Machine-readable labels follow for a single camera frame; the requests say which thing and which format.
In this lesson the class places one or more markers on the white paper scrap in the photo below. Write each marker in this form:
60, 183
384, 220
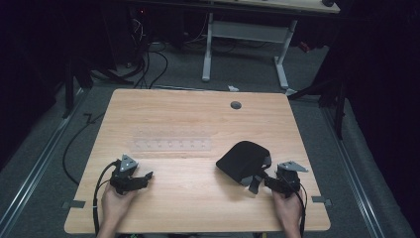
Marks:
233, 88

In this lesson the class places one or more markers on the metal floor rail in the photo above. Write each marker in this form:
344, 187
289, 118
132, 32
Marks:
39, 158
351, 168

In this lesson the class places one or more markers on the person's left hand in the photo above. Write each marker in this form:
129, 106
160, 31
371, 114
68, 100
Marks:
115, 205

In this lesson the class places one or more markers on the clear plastic ruler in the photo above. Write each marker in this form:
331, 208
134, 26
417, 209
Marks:
171, 144

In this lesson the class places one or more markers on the white frame desk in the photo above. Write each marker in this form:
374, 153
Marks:
247, 31

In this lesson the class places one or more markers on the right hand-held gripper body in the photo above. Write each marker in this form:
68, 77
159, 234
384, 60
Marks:
288, 178

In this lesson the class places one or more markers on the grey tape strip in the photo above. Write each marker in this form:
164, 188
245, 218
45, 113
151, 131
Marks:
321, 200

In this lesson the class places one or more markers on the person's right hand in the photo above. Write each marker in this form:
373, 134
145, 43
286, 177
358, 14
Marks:
288, 210

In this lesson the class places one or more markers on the black metal stand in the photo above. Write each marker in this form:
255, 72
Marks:
332, 89
69, 89

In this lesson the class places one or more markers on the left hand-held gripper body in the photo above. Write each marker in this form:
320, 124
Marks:
125, 170

